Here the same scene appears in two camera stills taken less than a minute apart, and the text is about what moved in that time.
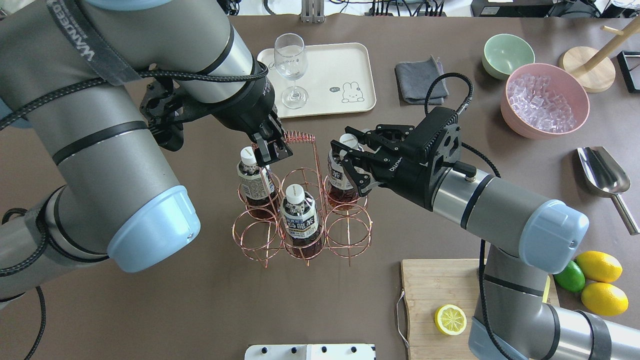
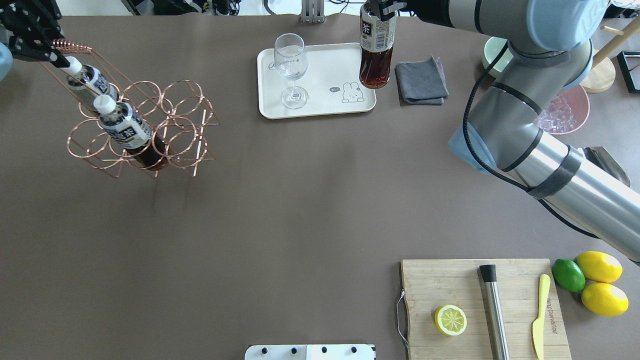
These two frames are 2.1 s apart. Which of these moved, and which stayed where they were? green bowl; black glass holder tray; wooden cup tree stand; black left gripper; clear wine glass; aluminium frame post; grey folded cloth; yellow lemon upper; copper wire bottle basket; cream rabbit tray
Moved: copper wire bottle basket; black left gripper
Stayed: clear wine glass; green bowl; wooden cup tree stand; yellow lemon upper; aluminium frame post; black glass holder tray; cream rabbit tray; grey folded cloth
